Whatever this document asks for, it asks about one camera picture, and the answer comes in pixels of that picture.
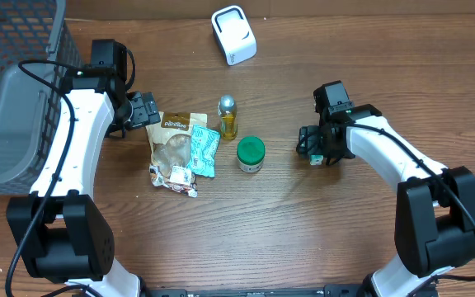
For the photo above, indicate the dark grey plastic basket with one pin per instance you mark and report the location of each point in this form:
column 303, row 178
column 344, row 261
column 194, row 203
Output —
column 34, row 31

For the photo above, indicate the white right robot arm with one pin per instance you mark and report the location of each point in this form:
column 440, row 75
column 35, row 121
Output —
column 434, row 231

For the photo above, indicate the small white brown wrapper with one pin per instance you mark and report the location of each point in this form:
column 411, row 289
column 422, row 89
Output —
column 182, row 180

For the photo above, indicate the yellow liquid bottle grey cap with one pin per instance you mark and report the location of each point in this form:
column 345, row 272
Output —
column 227, row 110

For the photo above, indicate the brown snack pouch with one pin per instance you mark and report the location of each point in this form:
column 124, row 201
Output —
column 170, row 139

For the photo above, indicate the green lid Knorr jar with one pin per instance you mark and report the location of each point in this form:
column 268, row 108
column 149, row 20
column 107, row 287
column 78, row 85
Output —
column 251, row 153

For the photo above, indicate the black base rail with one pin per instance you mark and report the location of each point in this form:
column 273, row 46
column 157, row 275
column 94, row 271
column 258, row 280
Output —
column 245, row 292

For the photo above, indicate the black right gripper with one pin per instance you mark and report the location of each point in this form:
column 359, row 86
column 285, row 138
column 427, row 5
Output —
column 312, row 146

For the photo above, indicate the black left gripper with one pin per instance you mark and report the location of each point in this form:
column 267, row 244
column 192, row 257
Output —
column 143, row 108

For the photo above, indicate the teal tissue pack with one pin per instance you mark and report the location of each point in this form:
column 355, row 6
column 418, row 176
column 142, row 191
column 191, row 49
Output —
column 315, row 160

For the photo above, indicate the white barcode scanner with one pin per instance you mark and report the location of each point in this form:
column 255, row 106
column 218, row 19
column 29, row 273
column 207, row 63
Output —
column 233, row 34

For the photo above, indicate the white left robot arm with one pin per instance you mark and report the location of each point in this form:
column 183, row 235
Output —
column 60, row 234

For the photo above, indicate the teal wipes packet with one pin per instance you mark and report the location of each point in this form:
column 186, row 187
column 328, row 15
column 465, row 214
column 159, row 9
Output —
column 204, row 143

